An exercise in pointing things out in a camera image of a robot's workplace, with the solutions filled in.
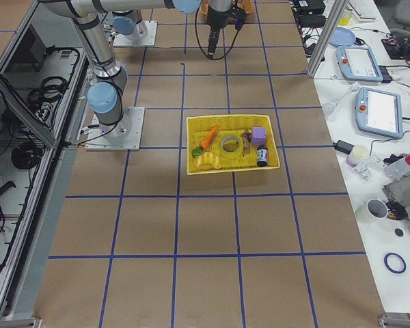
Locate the far teach pendant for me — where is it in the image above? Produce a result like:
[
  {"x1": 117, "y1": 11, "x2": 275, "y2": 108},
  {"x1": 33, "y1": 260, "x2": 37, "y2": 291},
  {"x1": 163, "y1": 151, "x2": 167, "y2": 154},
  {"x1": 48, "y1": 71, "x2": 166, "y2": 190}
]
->
[{"x1": 336, "y1": 46, "x2": 383, "y2": 82}]

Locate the white mug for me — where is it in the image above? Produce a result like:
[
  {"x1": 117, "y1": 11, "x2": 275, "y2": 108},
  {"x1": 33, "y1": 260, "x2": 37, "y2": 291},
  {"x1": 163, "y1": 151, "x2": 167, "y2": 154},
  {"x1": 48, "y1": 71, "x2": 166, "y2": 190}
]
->
[{"x1": 355, "y1": 198, "x2": 389, "y2": 224}]

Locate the aluminium side rack frame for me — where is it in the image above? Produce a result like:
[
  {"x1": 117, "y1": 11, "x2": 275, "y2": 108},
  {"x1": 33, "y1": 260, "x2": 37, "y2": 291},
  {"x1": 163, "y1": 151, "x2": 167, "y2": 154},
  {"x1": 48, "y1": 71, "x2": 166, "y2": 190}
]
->
[{"x1": 0, "y1": 1, "x2": 92, "y2": 324}]

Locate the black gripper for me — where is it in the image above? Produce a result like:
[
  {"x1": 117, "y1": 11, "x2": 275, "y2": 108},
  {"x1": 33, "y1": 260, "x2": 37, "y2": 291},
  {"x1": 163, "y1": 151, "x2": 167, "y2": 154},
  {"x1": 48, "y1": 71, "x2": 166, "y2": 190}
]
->
[{"x1": 207, "y1": 0, "x2": 244, "y2": 57}]

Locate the teach pendant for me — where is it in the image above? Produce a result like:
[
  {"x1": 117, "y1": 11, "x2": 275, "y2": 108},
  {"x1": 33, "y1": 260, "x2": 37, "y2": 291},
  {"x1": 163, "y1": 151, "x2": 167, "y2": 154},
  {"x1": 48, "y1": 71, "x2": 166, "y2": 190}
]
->
[
  {"x1": 336, "y1": 46, "x2": 383, "y2": 82},
  {"x1": 355, "y1": 87, "x2": 404, "y2": 139}
]

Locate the lavender and cream jar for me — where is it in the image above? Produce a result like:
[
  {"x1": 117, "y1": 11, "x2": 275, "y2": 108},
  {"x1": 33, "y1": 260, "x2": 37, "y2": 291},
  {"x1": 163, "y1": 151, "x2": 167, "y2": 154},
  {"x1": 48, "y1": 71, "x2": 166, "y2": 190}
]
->
[{"x1": 346, "y1": 146, "x2": 369, "y2": 167}]

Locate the aluminium frame post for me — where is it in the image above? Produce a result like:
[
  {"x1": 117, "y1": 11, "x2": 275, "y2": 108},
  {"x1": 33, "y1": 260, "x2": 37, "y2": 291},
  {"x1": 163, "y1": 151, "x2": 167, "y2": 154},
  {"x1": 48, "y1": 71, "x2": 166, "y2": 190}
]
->
[{"x1": 306, "y1": 0, "x2": 349, "y2": 78}]

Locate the black power adapter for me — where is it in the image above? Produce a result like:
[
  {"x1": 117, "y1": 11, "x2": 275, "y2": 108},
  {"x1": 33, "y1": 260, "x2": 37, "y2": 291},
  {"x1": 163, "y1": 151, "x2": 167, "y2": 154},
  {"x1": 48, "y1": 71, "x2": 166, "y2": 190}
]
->
[{"x1": 333, "y1": 140, "x2": 355, "y2": 154}]

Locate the white light bulb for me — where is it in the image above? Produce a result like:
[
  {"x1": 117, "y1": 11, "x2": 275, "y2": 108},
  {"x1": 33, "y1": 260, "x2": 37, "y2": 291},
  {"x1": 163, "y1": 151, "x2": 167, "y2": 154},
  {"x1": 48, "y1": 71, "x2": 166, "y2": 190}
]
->
[{"x1": 321, "y1": 92, "x2": 347, "y2": 117}]

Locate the orange toy carrot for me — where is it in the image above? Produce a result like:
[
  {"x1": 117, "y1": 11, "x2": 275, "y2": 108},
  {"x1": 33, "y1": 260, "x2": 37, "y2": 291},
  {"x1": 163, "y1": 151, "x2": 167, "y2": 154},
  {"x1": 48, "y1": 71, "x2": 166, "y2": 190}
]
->
[{"x1": 191, "y1": 125, "x2": 219, "y2": 158}]

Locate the black round lid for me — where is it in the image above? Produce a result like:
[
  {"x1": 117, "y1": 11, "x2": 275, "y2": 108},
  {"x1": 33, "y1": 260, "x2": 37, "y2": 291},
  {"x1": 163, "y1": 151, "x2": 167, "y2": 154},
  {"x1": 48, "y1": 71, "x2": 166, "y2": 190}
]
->
[{"x1": 394, "y1": 228, "x2": 404, "y2": 236}]

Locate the yellow cup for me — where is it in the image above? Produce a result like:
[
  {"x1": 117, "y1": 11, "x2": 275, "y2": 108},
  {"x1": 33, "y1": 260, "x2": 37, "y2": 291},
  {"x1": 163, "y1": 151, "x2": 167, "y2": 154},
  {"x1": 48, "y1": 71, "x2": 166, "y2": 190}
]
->
[{"x1": 338, "y1": 8, "x2": 352, "y2": 27}]

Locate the blue ring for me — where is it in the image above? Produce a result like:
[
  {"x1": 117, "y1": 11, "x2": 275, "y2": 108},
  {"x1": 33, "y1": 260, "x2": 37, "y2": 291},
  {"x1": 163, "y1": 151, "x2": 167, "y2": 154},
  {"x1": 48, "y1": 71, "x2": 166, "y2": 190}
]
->
[{"x1": 384, "y1": 252, "x2": 407, "y2": 275}]

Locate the purple foam block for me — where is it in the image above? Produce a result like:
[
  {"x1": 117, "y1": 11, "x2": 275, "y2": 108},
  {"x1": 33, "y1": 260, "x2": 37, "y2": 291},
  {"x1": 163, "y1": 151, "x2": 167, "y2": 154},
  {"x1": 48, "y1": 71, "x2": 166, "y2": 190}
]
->
[{"x1": 250, "y1": 126, "x2": 267, "y2": 146}]

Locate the yellow woven plastic basket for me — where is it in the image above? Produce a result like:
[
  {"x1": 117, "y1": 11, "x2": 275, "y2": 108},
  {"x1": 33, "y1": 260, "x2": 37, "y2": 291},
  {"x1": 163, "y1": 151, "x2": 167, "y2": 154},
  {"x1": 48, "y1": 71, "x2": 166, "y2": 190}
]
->
[{"x1": 186, "y1": 114, "x2": 280, "y2": 175}]

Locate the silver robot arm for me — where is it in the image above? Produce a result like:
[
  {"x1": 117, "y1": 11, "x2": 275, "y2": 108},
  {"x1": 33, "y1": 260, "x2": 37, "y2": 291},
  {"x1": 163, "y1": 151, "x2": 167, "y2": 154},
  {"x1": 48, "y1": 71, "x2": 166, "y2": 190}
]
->
[
  {"x1": 112, "y1": 10, "x2": 148, "y2": 40},
  {"x1": 44, "y1": 1, "x2": 201, "y2": 140}
]

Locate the brown toy lion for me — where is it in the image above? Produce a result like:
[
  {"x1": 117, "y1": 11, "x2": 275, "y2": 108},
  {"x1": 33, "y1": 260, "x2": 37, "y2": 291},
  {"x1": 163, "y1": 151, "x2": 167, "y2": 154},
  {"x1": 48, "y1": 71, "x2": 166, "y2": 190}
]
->
[{"x1": 241, "y1": 130, "x2": 251, "y2": 156}]

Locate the near teach pendant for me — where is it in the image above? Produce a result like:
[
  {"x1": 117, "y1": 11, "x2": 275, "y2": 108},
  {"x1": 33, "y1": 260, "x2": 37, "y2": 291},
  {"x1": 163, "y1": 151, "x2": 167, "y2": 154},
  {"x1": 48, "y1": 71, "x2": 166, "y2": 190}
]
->
[{"x1": 355, "y1": 87, "x2": 404, "y2": 139}]

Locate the brown wicker basket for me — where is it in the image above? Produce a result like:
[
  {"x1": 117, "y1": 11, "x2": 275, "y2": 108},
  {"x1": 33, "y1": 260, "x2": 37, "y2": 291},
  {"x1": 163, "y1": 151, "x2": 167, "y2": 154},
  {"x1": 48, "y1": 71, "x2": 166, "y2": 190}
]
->
[{"x1": 199, "y1": 1, "x2": 254, "y2": 22}]

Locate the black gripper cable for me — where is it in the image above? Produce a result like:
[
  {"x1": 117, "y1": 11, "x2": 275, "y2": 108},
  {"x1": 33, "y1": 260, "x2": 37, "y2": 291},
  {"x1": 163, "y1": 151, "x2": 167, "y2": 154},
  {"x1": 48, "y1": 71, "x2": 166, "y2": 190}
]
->
[{"x1": 194, "y1": 10, "x2": 240, "y2": 61}]

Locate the light blue plate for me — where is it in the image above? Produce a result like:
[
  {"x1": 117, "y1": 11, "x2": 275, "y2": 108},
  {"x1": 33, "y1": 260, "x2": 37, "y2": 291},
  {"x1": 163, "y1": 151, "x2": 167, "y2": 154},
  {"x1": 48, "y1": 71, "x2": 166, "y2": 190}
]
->
[{"x1": 329, "y1": 27, "x2": 356, "y2": 47}]

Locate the yellow-green packing tape roll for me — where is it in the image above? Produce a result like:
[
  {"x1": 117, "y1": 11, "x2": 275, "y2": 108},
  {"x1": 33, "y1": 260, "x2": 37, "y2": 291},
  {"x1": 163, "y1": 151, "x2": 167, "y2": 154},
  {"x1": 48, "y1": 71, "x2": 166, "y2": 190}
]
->
[{"x1": 219, "y1": 133, "x2": 243, "y2": 159}]

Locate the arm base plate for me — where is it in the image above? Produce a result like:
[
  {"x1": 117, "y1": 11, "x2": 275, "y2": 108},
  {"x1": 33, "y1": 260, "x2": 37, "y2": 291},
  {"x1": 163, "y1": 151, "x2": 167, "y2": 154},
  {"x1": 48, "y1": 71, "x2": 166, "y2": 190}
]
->
[
  {"x1": 111, "y1": 17, "x2": 158, "y2": 48},
  {"x1": 84, "y1": 107, "x2": 145, "y2": 151}
]

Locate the yellow toy banana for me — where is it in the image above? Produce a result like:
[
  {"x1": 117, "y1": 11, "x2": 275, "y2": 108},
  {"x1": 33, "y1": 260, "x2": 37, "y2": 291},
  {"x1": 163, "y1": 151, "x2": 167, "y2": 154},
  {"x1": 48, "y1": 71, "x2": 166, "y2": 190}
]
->
[{"x1": 193, "y1": 152, "x2": 221, "y2": 169}]

